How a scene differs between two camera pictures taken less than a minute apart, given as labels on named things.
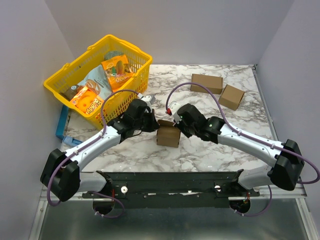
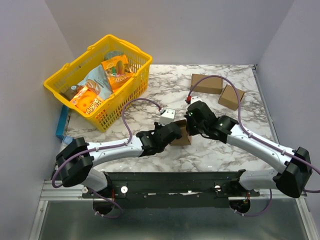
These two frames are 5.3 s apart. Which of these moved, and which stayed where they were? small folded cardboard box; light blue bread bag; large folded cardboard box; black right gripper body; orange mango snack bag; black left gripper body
Moved: black left gripper body; black right gripper body
Stayed: large folded cardboard box; small folded cardboard box; orange mango snack bag; light blue bread bag
